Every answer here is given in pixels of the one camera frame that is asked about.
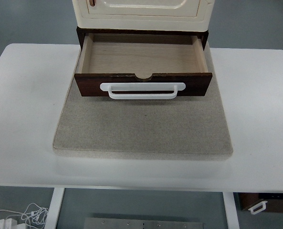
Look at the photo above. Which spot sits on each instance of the grey metal plate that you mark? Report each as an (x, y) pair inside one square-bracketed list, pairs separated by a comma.
[(143, 224)]

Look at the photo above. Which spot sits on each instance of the brown wooden box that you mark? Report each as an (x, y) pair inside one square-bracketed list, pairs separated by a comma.
[(275, 205)]

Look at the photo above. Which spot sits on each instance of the dark wooden drawer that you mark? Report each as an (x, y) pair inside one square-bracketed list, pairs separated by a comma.
[(143, 57)]

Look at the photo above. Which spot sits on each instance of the beige felt mat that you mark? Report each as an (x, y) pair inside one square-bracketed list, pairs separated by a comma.
[(143, 128)]

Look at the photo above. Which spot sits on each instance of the white table leg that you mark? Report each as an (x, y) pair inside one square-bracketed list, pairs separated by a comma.
[(230, 212), (54, 210)]

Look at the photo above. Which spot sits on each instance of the white charger plug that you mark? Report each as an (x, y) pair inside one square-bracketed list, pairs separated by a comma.
[(6, 223)]

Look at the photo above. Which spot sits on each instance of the cream cabinet with door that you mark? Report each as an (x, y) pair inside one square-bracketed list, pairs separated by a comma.
[(143, 23)]

